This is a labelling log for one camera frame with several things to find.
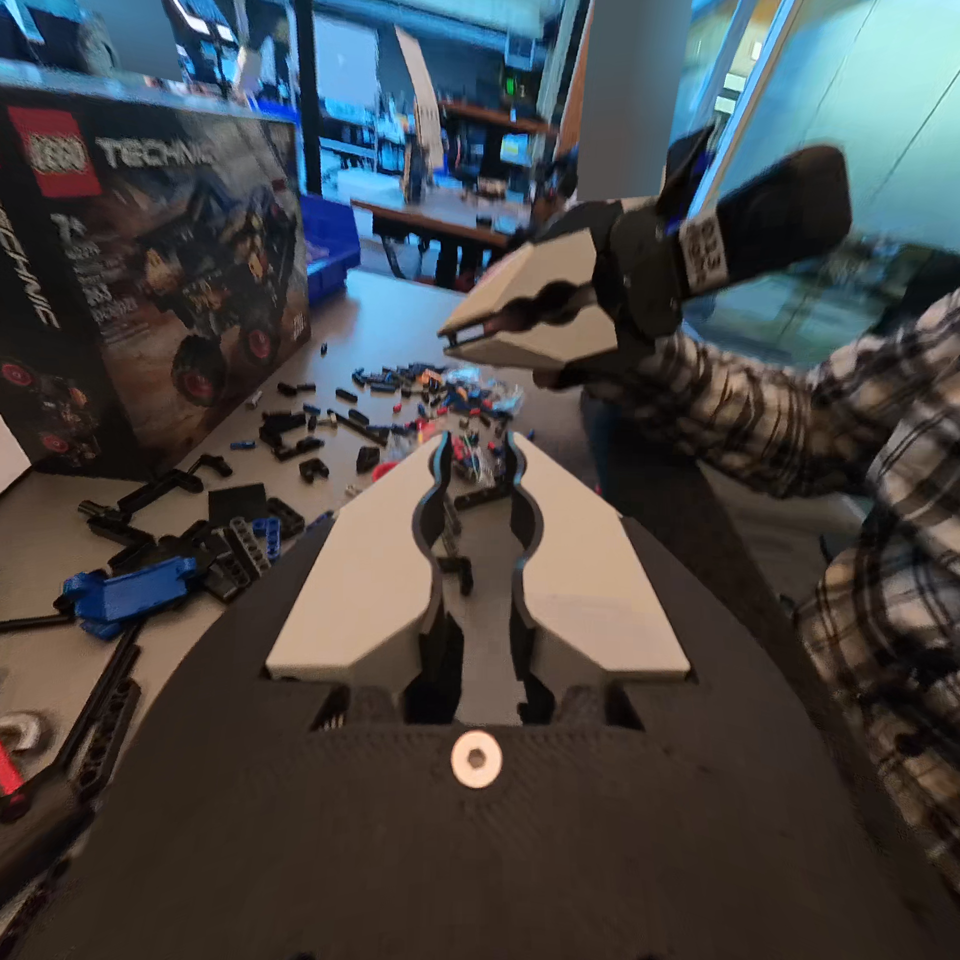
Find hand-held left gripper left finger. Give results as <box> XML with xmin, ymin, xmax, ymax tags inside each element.
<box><xmin>264</xmin><ymin>431</ymin><xmax>466</xmax><ymax>725</ymax></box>

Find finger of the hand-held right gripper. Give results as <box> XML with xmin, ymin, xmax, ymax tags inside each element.
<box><xmin>437</xmin><ymin>227</ymin><xmax>603</xmax><ymax>340</ymax></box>
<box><xmin>442</xmin><ymin>298</ymin><xmax>619</xmax><ymax>370</ymax></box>

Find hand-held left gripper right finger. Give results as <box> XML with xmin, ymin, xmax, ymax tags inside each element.
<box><xmin>507</xmin><ymin>431</ymin><xmax>693</xmax><ymax>725</ymax></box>

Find person's right forearm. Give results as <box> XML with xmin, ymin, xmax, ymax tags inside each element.
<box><xmin>581</xmin><ymin>288</ymin><xmax>924</xmax><ymax>500</ymax></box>

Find grey desk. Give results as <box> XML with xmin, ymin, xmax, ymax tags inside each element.
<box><xmin>0</xmin><ymin>268</ymin><xmax>601</xmax><ymax>826</ymax></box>

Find clear bag of small pins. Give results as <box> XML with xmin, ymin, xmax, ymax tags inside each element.
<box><xmin>420</xmin><ymin>363</ymin><xmax>526</xmax><ymax>421</ymax></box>

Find wooden background table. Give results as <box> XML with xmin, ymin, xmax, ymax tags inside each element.
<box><xmin>351</xmin><ymin>196</ymin><xmax>526</xmax><ymax>290</ymax></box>

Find long grey beam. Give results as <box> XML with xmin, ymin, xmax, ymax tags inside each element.
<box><xmin>217</xmin><ymin>516</ymin><xmax>273</xmax><ymax>580</ymax></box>

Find black square panel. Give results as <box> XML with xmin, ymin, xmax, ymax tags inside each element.
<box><xmin>207</xmin><ymin>483</ymin><xmax>269</xmax><ymax>528</ymax></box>

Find scattered small pins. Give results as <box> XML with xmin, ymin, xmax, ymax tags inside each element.
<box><xmin>243</xmin><ymin>341</ymin><xmax>541</xmax><ymax>489</ymax></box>

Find blue bin of plastic bags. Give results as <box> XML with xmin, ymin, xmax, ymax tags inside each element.
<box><xmin>300</xmin><ymin>193</ymin><xmax>363</xmax><ymax>295</ymax></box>

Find black bent beam with pins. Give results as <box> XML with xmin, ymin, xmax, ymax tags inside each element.
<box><xmin>78</xmin><ymin>453</ymin><xmax>234</xmax><ymax>549</ymax></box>

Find blue folded panel piece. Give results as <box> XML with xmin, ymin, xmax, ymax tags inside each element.
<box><xmin>54</xmin><ymin>553</ymin><xmax>202</xmax><ymax>641</ymax></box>

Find thin black beam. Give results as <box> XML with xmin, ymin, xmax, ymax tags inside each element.
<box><xmin>56</xmin><ymin>641</ymin><xmax>144</xmax><ymax>800</ymax></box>

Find black floor pole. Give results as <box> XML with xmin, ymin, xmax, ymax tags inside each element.
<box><xmin>292</xmin><ymin>0</ymin><xmax>325</xmax><ymax>198</ymax></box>

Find silver curved pipe piece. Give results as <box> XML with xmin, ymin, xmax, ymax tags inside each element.
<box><xmin>0</xmin><ymin>712</ymin><xmax>48</xmax><ymax>753</ymax></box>

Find monster truck toy box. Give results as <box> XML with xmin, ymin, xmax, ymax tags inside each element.
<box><xmin>0</xmin><ymin>82</ymin><xmax>312</xmax><ymax>481</ymax></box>

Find red axle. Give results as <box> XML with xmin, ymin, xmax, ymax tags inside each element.
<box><xmin>0</xmin><ymin>742</ymin><xmax>33</xmax><ymax>805</ymax></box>

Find black studded base plate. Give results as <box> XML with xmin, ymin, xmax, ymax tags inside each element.
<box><xmin>592</xmin><ymin>442</ymin><xmax>894</xmax><ymax>849</ymax></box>

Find black bent frame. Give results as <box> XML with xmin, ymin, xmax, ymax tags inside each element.
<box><xmin>258</xmin><ymin>411</ymin><xmax>325</xmax><ymax>462</ymax></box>

